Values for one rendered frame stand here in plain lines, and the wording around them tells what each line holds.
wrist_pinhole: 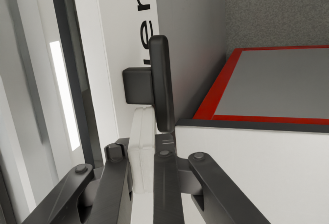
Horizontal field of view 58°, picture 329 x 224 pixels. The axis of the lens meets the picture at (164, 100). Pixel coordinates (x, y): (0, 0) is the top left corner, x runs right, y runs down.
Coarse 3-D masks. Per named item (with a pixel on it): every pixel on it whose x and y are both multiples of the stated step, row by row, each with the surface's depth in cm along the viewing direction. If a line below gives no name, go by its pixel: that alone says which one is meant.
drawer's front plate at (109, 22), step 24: (96, 0) 19; (120, 0) 22; (144, 0) 26; (96, 24) 20; (120, 24) 22; (96, 48) 20; (120, 48) 22; (144, 48) 26; (96, 72) 21; (120, 72) 22; (96, 96) 21; (120, 96) 22; (96, 120) 22; (120, 120) 22; (144, 216) 27
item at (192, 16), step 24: (168, 0) 43; (192, 0) 56; (216, 0) 81; (168, 24) 43; (192, 24) 56; (216, 24) 82; (192, 48) 57; (216, 48) 83; (192, 72) 57; (216, 72) 84; (192, 96) 58
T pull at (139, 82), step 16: (160, 48) 20; (160, 64) 21; (128, 80) 22; (144, 80) 22; (160, 80) 21; (128, 96) 23; (144, 96) 22; (160, 96) 22; (160, 112) 22; (160, 128) 22
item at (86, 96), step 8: (72, 0) 30; (80, 32) 31; (80, 40) 31; (88, 80) 32; (88, 88) 33; (88, 96) 33; (88, 104) 33; (88, 112) 34; (88, 120) 34; (88, 128) 34; (96, 128) 34; (96, 136) 34; (96, 144) 35; (96, 152) 35; (96, 160) 36
